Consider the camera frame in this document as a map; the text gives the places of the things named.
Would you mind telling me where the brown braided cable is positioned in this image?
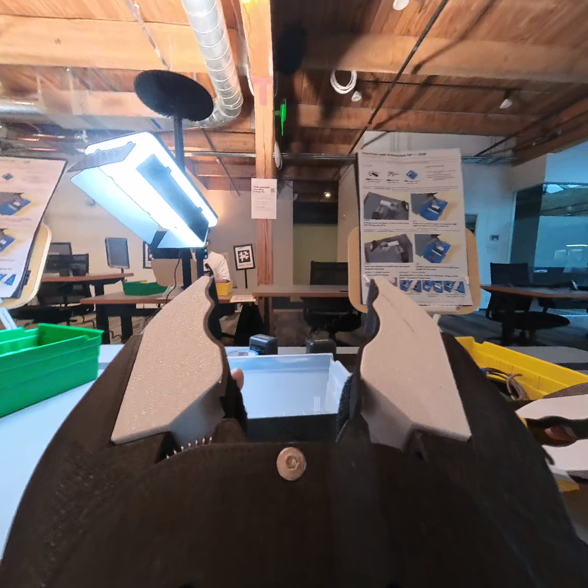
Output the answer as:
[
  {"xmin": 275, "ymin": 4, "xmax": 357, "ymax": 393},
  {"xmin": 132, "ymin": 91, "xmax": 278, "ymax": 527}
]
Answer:
[{"xmin": 482, "ymin": 367, "xmax": 526, "ymax": 401}]

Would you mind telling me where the instruction poster with photos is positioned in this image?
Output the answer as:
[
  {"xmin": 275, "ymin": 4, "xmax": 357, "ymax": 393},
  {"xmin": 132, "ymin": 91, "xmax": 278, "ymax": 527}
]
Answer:
[
  {"xmin": 357, "ymin": 147, "xmax": 474, "ymax": 307},
  {"xmin": 0, "ymin": 156, "xmax": 68, "ymax": 299}
]

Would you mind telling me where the black round disc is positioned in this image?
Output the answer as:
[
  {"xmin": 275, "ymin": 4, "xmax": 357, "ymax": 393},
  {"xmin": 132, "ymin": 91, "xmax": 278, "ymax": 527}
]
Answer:
[{"xmin": 134, "ymin": 69, "xmax": 215, "ymax": 123}]

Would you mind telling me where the white led light panel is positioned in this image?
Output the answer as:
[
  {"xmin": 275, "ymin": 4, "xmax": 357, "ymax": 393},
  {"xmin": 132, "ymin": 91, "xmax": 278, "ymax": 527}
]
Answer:
[{"xmin": 70, "ymin": 131, "xmax": 219, "ymax": 250}]

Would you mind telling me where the black office chair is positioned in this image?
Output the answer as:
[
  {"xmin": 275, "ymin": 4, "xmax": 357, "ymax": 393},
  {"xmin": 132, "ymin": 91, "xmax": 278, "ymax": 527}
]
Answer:
[
  {"xmin": 302, "ymin": 260, "xmax": 362, "ymax": 332},
  {"xmin": 486, "ymin": 262, "xmax": 559, "ymax": 332},
  {"xmin": 42, "ymin": 252, "xmax": 91, "ymax": 319}
]

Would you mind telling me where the silver ventilation duct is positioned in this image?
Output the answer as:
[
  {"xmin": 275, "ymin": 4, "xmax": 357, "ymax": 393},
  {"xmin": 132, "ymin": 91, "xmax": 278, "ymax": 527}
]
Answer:
[{"xmin": 180, "ymin": 0, "xmax": 244, "ymax": 128}]

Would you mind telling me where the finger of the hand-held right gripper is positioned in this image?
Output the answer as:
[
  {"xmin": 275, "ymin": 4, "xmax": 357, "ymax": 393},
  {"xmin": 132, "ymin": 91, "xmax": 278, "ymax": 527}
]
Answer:
[
  {"xmin": 515, "ymin": 393, "xmax": 588, "ymax": 421},
  {"xmin": 542, "ymin": 442, "xmax": 588, "ymax": 479}
]

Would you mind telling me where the white cable coil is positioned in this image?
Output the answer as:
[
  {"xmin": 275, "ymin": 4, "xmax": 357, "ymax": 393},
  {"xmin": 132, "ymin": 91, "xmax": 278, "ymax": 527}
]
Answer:
[{"xmin": 329, "ymin": 69, "xmax": 358, "ymax": 95}]

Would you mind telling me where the white paper notice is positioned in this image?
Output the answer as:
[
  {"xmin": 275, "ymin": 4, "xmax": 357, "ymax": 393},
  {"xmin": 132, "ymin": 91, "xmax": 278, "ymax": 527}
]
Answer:
[{"xmin": 251, "ymin": 178, "xmax": 278, "ymax": 220}]

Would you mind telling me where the black light stand pole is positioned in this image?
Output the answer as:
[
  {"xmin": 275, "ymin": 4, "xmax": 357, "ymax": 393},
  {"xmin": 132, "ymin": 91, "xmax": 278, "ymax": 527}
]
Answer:
[{"xmin": 173, "ymin": 115, "xmax": 208, "ymax": 289}]

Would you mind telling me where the wooden poster board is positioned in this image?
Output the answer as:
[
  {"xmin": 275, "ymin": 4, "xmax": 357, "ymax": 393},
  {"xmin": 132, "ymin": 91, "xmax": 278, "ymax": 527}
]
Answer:
[
  {"xmin": 347, "ymin": 225, "xmax": 481, "ymax": 316},
  {"xmin": 0, "ymin": 222, "xmax": 52, "ymax": 309}
]

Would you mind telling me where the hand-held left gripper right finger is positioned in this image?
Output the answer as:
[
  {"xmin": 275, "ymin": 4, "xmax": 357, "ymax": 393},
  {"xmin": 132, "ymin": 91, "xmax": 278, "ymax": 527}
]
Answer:
[{"xmin": 359, "ymin": 277, "xmax": 472, "ymax": 452}]

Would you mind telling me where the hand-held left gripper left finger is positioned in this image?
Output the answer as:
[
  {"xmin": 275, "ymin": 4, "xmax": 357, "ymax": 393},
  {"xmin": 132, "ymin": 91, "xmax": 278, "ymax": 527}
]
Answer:
[{"xmin": 111, "ymin": 276, "xmax": 231, "ymax": 449}]

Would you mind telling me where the black and white marker sign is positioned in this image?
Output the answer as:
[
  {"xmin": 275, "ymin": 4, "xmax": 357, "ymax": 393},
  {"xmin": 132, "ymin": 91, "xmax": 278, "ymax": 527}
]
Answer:
[{"xmin": 232, "ymin": 243, "xmax": 255, "ymax": 289}]

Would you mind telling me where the wooden office desk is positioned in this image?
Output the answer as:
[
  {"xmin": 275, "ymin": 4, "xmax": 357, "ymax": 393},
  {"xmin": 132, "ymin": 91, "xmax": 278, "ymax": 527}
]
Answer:
[
  {"xmin": 40, "ymin": 273, "xmax": 135, "ymax": 343},
  {"xmin": 480, "ymin": 284, "xmax": 588, "ymax": 343},
  {"xmin": 80, "ymin": 288, "xmax": 256, "ymax": 343},
  {"xmin": 252, "ymin": 284, "xmax": 351, "ymax": 336}
]

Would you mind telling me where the framed wall picture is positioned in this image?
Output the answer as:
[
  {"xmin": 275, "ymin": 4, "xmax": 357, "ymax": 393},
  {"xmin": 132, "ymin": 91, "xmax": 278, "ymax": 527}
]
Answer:
[{"xmin": 104, "ymin": 237, "xmax": 130, "ymax": 269}]

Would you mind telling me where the yellow plastic bin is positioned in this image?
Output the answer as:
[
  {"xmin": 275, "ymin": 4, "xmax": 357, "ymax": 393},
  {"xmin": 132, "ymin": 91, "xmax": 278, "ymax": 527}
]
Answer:
[{"xmin": 455, "ymin": 335, "xmax": 588, "ymax": 493}]

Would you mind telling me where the green plastic bin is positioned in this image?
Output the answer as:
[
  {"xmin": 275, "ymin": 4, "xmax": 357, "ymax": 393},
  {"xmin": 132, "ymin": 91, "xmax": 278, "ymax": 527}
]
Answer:
[{"xmin": 0, "ymin": 323, "xmax": 104, "ymax": 418}]

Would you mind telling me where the white plastic housing part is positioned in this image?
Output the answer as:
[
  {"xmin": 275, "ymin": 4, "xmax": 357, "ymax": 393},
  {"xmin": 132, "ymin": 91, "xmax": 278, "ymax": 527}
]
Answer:
[{"xmin": 227, "ymin": 353, "xmax": 351, "ymax": 420}]

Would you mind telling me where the small green bin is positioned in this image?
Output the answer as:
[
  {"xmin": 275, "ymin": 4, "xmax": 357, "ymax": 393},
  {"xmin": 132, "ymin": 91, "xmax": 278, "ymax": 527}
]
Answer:
[{"xmin": 122, "ymin": 280, "xmax": 169, "ymax": 296}]

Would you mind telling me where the wooden support post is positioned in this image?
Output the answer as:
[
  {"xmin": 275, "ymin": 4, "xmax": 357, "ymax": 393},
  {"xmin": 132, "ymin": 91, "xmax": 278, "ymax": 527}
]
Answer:
[{"xmin": 240, "ymin": 0, "xmax": 277, "ymax": 286}]

